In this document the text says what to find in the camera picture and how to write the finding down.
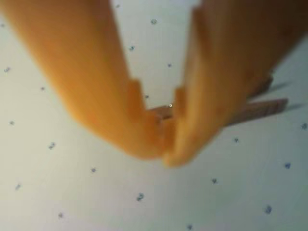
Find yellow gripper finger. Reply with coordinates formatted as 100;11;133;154
162;0;308;168
0;0;162;160

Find wooden clothespin with metal spring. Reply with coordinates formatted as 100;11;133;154
146;72;289;127

